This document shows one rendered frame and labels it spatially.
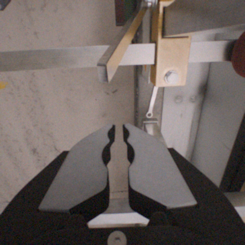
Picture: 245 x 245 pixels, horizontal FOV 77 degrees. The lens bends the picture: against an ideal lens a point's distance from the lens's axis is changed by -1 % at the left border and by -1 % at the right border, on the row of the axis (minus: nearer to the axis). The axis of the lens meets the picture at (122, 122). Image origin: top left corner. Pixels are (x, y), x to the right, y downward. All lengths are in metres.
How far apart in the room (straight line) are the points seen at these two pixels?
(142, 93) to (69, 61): 0.24
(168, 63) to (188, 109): 0.35
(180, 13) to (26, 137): 1.47
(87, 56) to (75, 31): 0.89
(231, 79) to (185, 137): 0.27
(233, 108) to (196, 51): 0.23
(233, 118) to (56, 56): 0.42
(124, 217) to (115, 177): 1.33
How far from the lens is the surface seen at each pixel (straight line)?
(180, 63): 0.27
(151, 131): 0.42
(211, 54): 0.30
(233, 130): 0.48
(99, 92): 1.17
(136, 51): 0.26
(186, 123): 0.61
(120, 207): 0.30
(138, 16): 0.19
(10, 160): 1.78
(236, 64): 0.29
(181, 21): 0.19
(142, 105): 0.45
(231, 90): 0.49
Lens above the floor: 1.12
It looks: 63 degrees down
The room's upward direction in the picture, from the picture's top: 178 degrees clockwise
